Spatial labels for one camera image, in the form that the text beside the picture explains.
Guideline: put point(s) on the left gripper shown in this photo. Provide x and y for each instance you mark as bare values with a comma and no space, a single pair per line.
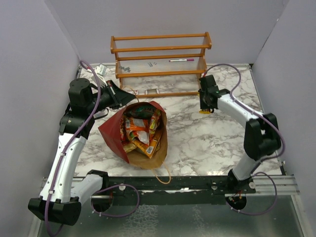
120,98

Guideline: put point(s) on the small white frame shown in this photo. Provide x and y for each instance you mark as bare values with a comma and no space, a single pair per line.
152,91

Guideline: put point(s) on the wooden two-tier rack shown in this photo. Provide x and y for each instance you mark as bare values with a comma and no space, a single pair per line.
160,49

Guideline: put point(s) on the red brown paper bag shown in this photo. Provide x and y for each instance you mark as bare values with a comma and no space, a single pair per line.
111,132

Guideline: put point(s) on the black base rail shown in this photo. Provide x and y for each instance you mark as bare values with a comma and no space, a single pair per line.
181,190

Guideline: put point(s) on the large orange snack bag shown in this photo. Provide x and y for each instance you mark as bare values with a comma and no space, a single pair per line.
141,134

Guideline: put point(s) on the grey clips on rack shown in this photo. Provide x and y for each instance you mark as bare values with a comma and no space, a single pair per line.
136,66

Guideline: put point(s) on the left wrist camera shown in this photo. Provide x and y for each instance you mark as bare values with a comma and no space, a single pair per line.
100,70

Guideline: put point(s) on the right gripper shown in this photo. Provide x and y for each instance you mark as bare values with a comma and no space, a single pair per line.
203,105

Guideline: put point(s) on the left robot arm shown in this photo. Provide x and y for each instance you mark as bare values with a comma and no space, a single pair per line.
58,201

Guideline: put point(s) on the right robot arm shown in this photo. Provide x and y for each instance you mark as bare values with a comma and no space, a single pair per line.
261,138

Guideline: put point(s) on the pink white marker pen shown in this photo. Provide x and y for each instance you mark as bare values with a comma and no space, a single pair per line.
182,60

